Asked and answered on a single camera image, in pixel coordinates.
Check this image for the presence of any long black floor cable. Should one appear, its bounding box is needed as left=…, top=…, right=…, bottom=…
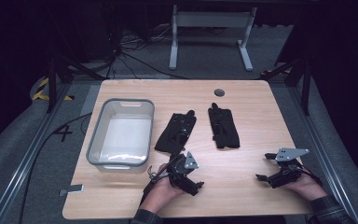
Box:
left=18, top=111, right=93, bottom=224

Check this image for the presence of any black metal stand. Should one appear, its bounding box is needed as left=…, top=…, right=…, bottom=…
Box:
left=260, top=58, right=312, bottom=117
left=46, top=55, right=106, bottom=114

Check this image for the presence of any bundle of black floor cables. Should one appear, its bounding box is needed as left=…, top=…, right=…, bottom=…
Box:
left=105, top=26, right=189, bottom=80

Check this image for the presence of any small grey metal plate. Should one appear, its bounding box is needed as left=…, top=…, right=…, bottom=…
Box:
left=59, top=184, right=85, bottom=198

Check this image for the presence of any white basin with grey rim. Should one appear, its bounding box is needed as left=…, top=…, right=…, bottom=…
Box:
left=86, top=98, right=156, bottom=174

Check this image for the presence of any black wrist brace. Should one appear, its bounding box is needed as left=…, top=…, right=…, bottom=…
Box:
left=207, top=102, right=241, bottom=149
left=154, top=109, right=198, bottom=155

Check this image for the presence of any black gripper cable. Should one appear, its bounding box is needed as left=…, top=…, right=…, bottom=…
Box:
left=299, top=164, right=324, bottom=188

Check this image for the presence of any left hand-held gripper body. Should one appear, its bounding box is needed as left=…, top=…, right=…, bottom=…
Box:
left=166, top=151, right=199, bottom=188

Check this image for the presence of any person's left hand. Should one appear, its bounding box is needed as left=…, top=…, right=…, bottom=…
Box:
left=141, top=163, right=185, bottom=215

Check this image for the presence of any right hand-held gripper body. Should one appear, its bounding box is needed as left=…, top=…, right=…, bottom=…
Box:
left=268, top=147, right=310, bottom=189

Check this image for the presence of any yellow and black floor tape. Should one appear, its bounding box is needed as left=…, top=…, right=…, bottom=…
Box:
left=32, top=77, right=76, bottom=102

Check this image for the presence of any person's right hand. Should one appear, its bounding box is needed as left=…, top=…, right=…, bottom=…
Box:
left=283, top=173, right=328, bottom=202

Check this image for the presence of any white metal desk frame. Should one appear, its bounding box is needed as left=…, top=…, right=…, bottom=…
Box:
left=169, top=4, right=258, bottom=72

